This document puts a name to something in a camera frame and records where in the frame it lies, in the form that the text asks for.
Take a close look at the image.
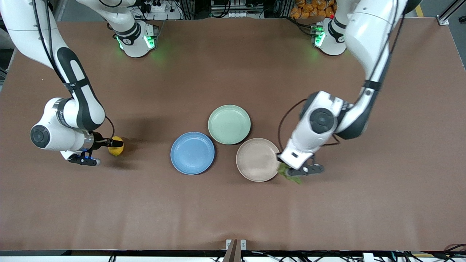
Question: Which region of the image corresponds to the green lettuce leaf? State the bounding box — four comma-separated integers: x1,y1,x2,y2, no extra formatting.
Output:
278,163,303,184

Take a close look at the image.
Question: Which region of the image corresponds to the yellow lemon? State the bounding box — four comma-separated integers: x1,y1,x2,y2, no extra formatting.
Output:
108,136,125,157

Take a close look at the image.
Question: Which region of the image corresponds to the beige plate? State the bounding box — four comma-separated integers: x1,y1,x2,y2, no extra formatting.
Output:
236,138,281,182

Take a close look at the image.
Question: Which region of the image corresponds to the pale green plate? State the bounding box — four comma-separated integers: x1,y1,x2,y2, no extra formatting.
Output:
208,105,251,145

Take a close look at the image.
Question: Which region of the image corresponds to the blue plate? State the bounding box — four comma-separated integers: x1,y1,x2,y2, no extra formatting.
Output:
170,132,216,175

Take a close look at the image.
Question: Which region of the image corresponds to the bag of orange items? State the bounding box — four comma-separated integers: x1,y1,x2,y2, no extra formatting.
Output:
289,0,337,19

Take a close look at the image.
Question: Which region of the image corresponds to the long white power strip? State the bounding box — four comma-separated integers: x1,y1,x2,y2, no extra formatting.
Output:
211,9,264,19

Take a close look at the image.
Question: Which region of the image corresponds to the aluminium profile bar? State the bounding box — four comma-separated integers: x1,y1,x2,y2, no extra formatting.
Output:
437,0,466,26

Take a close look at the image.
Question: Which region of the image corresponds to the white metal bracket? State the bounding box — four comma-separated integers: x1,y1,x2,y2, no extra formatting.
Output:
226,239,247,251

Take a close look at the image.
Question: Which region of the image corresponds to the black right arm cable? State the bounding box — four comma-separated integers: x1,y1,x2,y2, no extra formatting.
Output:
32,0,73,91

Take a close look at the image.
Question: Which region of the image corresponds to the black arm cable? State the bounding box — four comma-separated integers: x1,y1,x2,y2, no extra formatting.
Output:
32,0,73,91
377,7,406,82

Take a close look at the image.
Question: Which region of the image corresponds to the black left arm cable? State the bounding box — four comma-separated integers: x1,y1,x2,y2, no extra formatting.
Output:
377,7,406,82

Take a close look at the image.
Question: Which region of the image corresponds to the black floor cable bundle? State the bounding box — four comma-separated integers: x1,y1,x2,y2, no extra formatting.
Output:
433,243,466,261

